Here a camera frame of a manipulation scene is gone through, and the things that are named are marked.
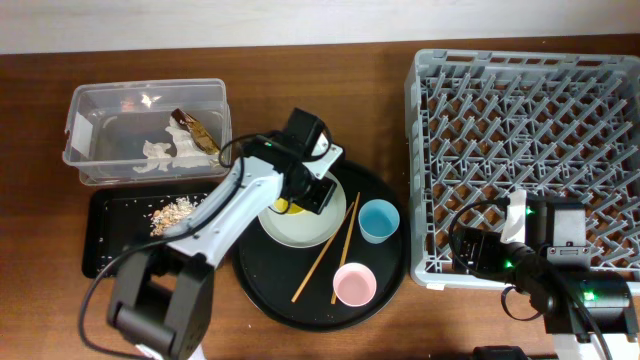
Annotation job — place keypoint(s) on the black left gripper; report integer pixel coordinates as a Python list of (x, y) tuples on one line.
[(318, 199)]

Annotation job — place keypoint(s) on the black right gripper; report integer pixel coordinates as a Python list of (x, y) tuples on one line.
[(487, 242)]

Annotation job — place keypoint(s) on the yellow bowl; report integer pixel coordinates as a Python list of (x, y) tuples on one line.
[(284, 207)]

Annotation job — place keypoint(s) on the blue plastic cup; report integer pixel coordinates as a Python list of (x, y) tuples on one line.
[(378, 219)]

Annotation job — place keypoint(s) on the pink plastic cup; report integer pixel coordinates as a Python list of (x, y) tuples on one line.
[(354, 284)]

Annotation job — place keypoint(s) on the white napkin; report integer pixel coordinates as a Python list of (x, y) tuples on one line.
[(156, 150), (182, 139)]

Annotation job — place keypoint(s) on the food scraps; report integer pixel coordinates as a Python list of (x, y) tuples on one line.
[(171, 214)]

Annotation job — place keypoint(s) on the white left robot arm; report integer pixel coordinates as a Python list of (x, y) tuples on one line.
[(163, 295)]

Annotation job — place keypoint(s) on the grey dishwasher rack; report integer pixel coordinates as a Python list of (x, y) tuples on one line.
[(481, 124)]

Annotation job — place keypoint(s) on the clear plastic waste bin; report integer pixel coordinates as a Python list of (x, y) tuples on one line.
[(108, 124)]

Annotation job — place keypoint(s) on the grey round plate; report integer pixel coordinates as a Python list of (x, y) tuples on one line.
[(306, 229)]

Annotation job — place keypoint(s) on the right wooden chopstick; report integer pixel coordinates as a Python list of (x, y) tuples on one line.
[(347, 241)]

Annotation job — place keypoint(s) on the wooden chopstick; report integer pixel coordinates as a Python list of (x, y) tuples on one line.
[(319, 258), (347, 241)]

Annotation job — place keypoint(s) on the left wooden chopstick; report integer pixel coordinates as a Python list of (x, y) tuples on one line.
[(319, 258)]

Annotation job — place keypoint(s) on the round black serving tray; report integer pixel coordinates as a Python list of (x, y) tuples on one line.
[(270, 272)]

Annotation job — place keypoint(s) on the brown foil wrapper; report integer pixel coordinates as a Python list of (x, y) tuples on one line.
[(202, 138)]

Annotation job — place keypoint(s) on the black rectangular tray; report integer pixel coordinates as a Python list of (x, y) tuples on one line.
[(120, 218)]

